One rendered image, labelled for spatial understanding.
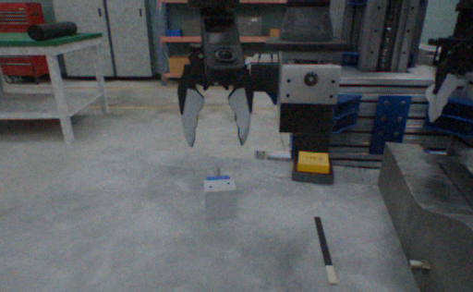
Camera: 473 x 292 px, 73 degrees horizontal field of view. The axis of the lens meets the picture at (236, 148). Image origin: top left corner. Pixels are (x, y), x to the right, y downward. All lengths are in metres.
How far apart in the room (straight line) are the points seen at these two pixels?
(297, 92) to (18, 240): 0.62
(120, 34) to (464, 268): 5.67
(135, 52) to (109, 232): 5.30
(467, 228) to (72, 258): 0.47
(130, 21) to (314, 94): 5.08
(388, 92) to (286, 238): 0.60
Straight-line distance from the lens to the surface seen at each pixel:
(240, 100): 0.47
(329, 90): 0.81
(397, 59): 1.11
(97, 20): 5.94
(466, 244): 0.37
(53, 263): 0.52
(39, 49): 3.13
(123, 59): 5.86
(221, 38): 0.42
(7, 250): 0.58
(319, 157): 0.68
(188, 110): 0.47
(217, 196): 0.51
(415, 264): 0.44
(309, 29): 0.91
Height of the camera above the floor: 1.11
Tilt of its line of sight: 23 degrees down
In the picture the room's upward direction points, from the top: straight up
